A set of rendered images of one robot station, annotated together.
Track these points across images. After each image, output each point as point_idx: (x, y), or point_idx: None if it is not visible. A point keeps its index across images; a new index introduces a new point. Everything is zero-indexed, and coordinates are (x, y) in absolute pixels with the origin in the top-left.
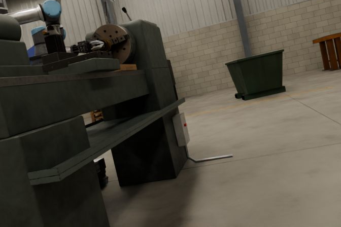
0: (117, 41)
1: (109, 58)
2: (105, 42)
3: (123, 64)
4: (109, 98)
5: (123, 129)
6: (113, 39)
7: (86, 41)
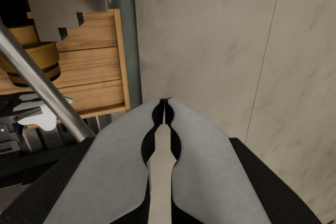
0: (82, 22)
1: (148, 161)
2: (58, 74)
3: (128, 90)
4: None
5: (126, 111)
6: (62, 26)
7: (17, 140)
